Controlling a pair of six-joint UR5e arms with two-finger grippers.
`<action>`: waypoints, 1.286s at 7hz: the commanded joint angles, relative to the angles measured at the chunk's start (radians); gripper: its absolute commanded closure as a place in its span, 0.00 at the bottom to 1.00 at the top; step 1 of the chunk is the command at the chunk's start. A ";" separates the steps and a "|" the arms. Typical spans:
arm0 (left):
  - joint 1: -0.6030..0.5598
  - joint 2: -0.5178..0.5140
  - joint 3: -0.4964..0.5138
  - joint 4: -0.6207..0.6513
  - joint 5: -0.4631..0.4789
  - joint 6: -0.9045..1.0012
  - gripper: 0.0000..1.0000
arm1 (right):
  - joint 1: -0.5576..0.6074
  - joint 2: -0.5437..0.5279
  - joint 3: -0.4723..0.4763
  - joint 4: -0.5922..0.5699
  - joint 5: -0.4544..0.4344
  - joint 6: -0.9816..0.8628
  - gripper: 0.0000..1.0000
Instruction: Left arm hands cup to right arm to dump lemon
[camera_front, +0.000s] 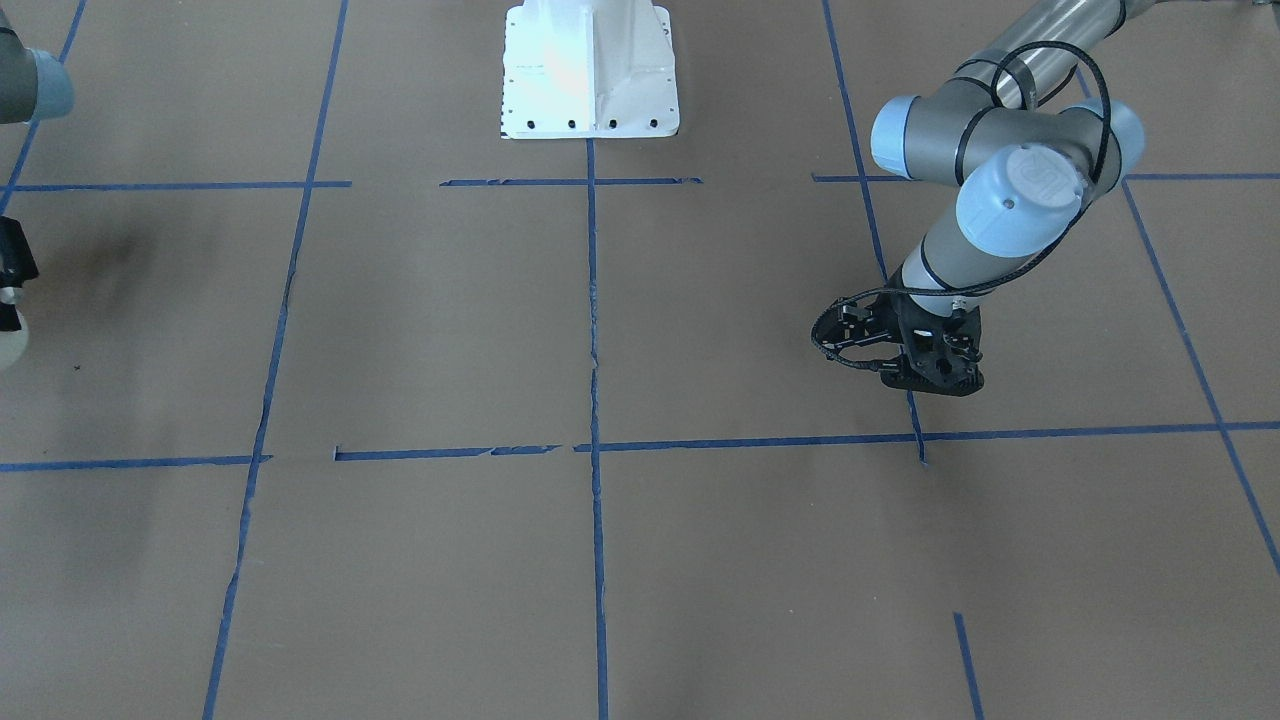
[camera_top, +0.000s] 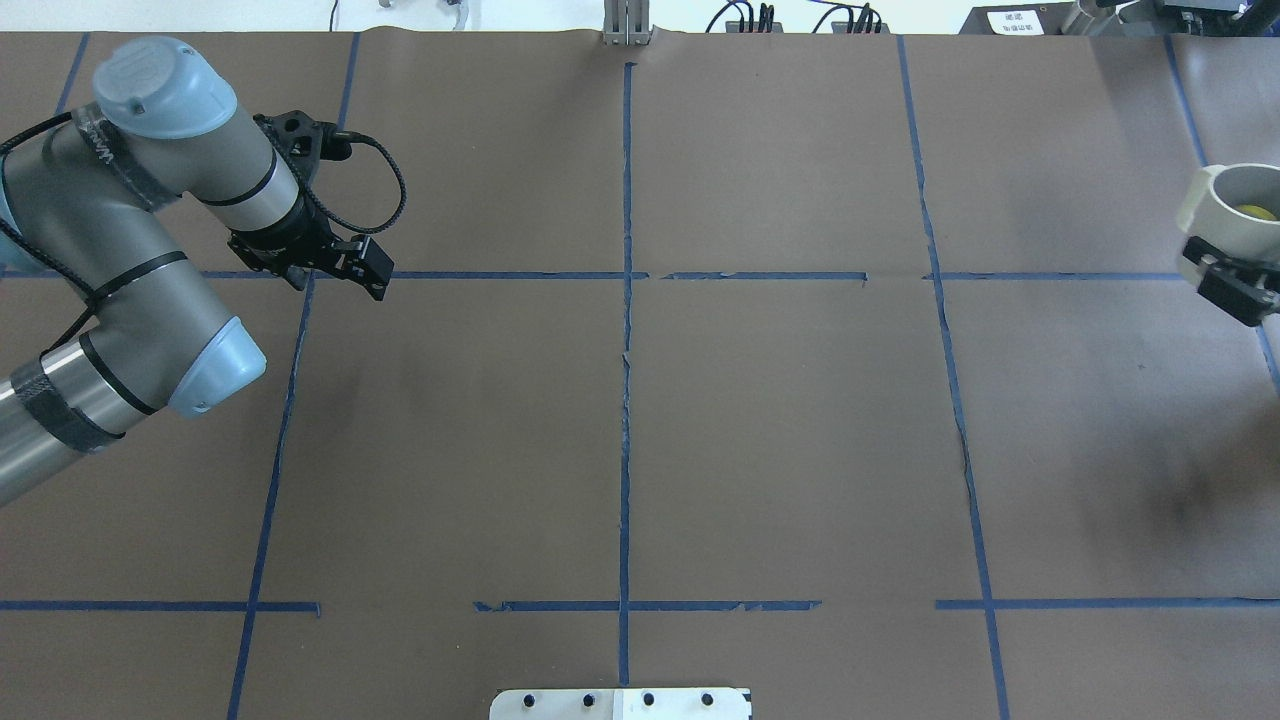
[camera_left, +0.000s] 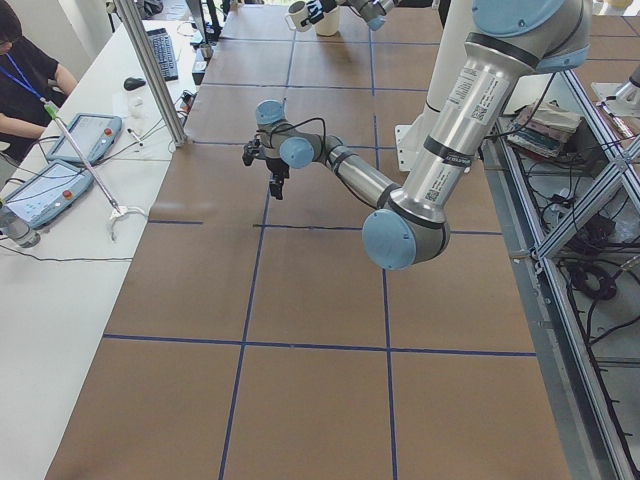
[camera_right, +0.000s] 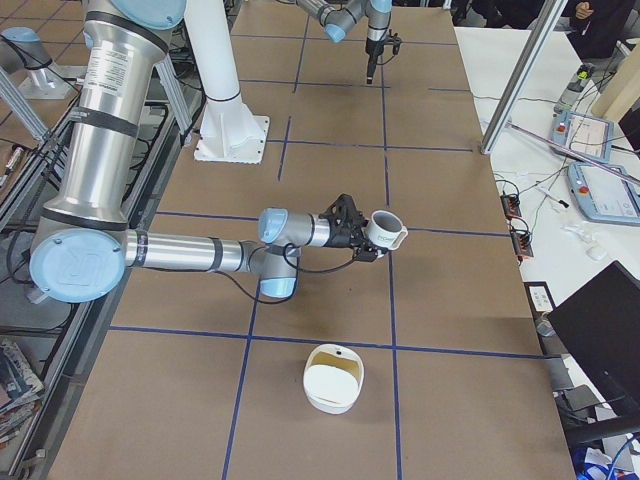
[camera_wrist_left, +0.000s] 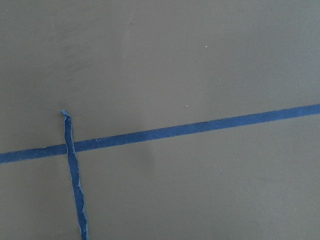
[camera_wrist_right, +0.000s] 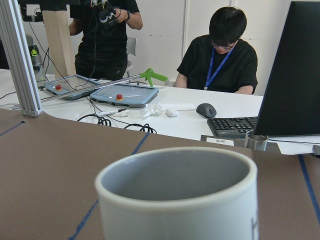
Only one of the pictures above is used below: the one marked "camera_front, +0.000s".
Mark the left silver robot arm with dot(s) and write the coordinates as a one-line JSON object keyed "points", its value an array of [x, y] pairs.
{"points": [[1028, 133]]}

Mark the white ribbed mug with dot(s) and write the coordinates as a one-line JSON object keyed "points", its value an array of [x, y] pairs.
{"points": [[13, 344]]}

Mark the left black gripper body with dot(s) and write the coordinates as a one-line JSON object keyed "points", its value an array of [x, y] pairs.
{"points": [[886, 318]]}

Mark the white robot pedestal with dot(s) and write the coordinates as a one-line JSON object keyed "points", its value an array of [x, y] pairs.
{"points": [[589, 69]]}

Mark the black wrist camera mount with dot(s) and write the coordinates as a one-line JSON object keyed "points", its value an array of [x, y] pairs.
{"points": [[927, 362]]}

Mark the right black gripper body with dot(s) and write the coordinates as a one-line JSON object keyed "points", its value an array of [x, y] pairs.
{"points": [[11, 252]]}

